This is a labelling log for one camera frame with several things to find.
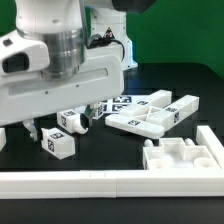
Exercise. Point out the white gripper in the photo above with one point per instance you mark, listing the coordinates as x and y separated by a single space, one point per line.
42 74

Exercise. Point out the white chair seat part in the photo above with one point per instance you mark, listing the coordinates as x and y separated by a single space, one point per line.
176 153

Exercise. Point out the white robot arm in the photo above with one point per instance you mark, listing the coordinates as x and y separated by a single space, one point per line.
58 16

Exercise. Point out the white cube nut with marker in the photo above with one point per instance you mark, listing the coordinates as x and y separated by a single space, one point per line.
97 110

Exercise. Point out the white marker base sheet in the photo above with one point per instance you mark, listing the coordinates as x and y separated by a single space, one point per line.
116 104

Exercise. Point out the white chair backrest frame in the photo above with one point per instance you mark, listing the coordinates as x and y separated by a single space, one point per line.
153 115

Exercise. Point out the white U-shaped fence frame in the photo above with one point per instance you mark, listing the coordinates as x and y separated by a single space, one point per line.
121 183

